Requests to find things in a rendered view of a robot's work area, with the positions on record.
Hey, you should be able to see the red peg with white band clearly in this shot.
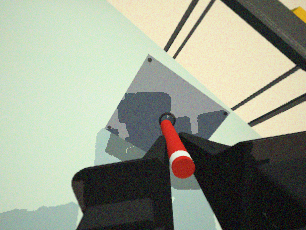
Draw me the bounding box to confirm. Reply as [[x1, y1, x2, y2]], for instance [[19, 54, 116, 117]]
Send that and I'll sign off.
[[160, 120, 195, 179]]

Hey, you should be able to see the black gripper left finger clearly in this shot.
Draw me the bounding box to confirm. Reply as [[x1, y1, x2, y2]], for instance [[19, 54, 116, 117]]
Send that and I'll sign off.
[[71, 135, 174, 230]]

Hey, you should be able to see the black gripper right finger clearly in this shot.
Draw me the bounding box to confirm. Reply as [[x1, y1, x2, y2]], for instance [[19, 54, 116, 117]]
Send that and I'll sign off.
[[178, 131, 306, 230]]

